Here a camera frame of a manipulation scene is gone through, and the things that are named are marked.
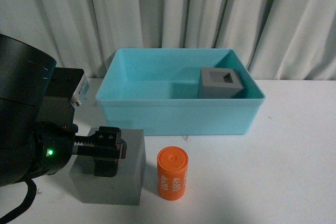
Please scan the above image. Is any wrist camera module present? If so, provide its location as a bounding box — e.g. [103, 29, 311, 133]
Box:
[70, 75, 89, 106]

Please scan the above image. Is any orange cylinder part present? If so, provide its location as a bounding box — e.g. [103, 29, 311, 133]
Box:
[157, 146, 189, 201]

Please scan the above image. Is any white curtain backdrop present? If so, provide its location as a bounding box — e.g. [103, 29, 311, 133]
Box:
[1, 0, 335, 80]

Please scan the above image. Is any blue plastic box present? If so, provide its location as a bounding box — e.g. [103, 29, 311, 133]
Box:
[96, 48, 265, 135]

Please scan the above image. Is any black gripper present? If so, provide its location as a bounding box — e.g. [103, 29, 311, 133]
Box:
[34, 68, 127, 177]

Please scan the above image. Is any gray cube with round hole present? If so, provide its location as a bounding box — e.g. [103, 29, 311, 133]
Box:
[69, 129, 146, 206]

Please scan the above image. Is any gray cube with square hole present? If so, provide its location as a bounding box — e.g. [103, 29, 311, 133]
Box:
[198, 67, 244, 99]

